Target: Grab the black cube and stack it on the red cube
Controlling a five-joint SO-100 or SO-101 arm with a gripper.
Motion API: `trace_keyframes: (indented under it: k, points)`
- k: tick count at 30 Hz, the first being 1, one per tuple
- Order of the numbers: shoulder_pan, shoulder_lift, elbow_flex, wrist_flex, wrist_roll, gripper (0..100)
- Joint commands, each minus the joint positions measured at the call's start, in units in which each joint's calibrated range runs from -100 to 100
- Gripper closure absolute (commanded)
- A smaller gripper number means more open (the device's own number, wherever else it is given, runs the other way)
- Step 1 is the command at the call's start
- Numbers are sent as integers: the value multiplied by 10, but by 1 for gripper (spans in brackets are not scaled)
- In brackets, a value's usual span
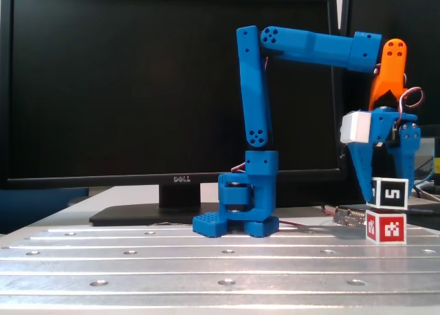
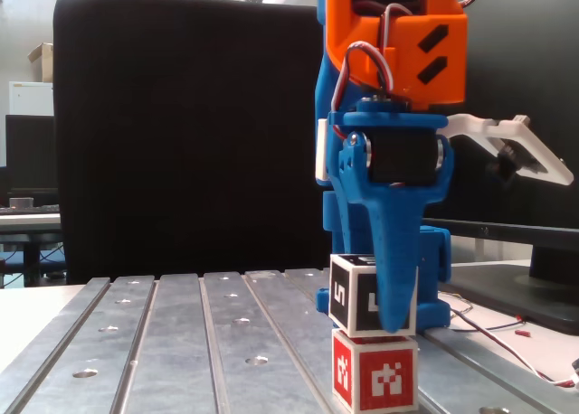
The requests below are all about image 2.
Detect black cube with white marker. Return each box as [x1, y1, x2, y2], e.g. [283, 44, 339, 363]
[328, 253, 418, 337]

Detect black Dell monitor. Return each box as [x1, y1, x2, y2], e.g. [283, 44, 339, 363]
[422, 0, 579, 336]

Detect red white gripper servo cable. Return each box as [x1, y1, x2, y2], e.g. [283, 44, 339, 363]
[331, 0, 484, 113]

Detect orange gripper body housing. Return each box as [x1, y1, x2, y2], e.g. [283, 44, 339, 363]
[323, 0, 468, 131]

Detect black office chair back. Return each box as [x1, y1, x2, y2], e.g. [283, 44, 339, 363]
[52, 0, 334, 285]

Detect red tipped jumper wire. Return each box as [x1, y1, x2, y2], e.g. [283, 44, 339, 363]
[451, 313, 531, 338]

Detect aluminium slotted base plate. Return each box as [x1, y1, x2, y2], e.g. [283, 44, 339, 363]
[0, 270, 579, 414]

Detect white cabinet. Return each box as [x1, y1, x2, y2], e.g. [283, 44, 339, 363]
[7, 80, 55, 116]

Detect red cube with white marker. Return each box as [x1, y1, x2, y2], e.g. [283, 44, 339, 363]
[331, 330, 420, 411]

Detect white background desk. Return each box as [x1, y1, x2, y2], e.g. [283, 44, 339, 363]
[0, 210, 64, 252]

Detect blue robot arm with base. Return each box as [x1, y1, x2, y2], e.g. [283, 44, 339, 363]
[315, 0, 452, 334]

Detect black background monitor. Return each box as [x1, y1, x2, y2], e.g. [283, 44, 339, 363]
[5, 114, 60, 192]

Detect red white black table cable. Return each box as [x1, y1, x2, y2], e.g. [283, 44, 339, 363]
[445, 291, 579, 388]

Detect brown cardboard box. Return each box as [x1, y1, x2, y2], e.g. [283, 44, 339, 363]
[26, 42, 54, 83]

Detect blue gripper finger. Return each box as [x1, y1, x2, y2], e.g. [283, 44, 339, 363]
[323, 190, 379, 258]
[334, 128, 455, 334]

